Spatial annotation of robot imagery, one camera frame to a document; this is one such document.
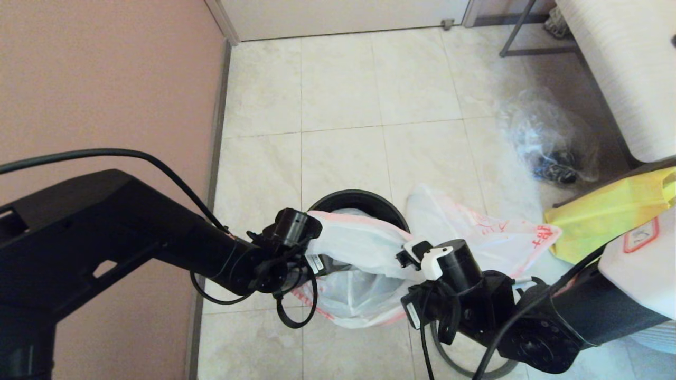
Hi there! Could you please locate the grey bin rim ring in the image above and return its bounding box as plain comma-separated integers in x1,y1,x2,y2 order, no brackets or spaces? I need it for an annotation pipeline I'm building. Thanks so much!
430,322,521,379

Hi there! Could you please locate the white red plastic bag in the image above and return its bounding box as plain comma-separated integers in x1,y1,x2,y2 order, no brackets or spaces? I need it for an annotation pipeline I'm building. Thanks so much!
407,184,562,296

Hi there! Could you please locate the black round trash bin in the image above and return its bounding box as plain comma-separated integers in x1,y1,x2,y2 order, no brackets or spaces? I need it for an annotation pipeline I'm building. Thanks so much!
306,189,411,233

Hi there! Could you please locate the black cable bundle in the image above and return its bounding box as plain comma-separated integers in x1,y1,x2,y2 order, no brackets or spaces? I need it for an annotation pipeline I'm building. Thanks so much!
531,151,578,185

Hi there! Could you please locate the yellow fabric bag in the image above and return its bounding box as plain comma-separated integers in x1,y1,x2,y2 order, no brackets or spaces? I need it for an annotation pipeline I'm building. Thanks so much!
544,168,676,264

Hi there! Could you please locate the clear crumpled plastic bag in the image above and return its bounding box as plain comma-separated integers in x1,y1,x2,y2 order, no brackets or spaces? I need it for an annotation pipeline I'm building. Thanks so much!
499,87,600,185

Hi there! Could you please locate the white ribbed round appliance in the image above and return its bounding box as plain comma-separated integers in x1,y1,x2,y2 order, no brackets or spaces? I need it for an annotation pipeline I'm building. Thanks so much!
628,314,676,355

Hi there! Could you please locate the white door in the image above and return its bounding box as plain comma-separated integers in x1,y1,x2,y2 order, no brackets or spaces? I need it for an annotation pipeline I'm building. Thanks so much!
221,0,471,43

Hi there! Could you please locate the grey patterned shoe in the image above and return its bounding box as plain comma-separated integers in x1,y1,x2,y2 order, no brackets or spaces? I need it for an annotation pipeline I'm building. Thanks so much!
543,6,572,42

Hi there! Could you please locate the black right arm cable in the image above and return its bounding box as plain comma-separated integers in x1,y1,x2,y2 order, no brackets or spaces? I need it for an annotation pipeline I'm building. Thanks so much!
420,248,608,380

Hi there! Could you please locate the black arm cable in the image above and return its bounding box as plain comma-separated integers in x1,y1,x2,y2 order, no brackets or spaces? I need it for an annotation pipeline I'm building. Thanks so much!
420,248,608,380
0,149,318,329

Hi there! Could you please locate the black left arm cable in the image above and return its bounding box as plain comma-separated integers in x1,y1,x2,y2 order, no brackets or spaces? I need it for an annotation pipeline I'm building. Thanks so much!
0,149,318,329

